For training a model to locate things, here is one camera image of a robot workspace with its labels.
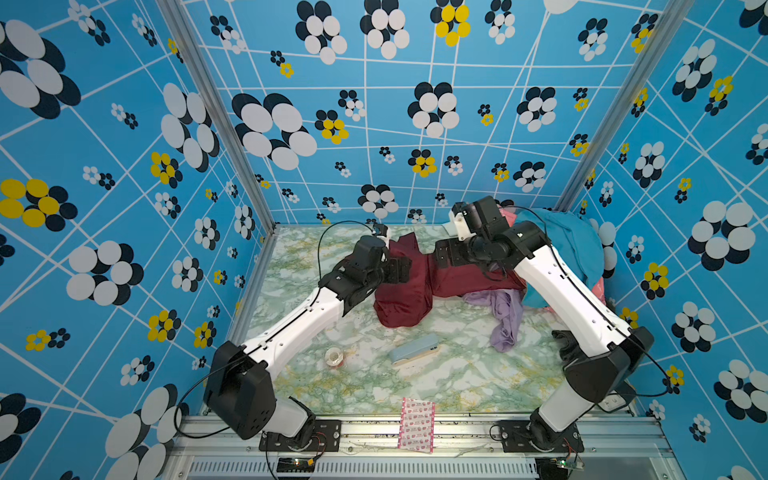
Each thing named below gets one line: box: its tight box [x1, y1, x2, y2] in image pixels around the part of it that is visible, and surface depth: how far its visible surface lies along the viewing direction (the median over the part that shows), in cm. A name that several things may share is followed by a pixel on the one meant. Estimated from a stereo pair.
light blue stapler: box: [388, 333, 440, 365], surface depth 87 cm
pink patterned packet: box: [398, 398, 436, 453], surface depth 77 cm
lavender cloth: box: [462, 289, 523, 353], surface depth 92 cm
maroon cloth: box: [374, 232, 527, 328], surface depth 95 cm
